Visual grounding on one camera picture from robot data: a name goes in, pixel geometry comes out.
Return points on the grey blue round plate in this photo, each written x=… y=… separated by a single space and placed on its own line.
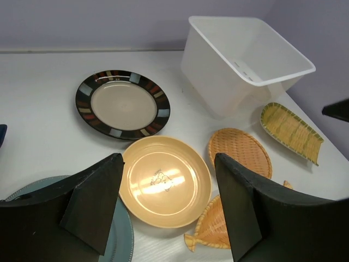
x=120 y=244

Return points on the green yellow woven tray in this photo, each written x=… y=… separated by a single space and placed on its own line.
x=291 y=131

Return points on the dark blue leaf plate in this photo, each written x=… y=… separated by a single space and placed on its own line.
x=3 y=131

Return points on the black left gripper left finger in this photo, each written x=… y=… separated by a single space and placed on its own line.
x=69 y=220

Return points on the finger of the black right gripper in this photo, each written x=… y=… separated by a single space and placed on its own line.
x=338 y=110

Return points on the round orange woven plate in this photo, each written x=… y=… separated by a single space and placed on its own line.
x=242 y=147

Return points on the black rimmed beige plate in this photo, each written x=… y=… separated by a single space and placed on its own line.
x=122 y=104

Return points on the fish shaped woven plate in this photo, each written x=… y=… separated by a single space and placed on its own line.
x=210 y=229

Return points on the white plastic bin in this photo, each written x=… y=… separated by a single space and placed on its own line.
x=237 y=64

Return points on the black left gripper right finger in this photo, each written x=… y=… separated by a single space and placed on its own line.
x=269 y=222

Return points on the yellow round plate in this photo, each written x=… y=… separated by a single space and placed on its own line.
x=165 y=182

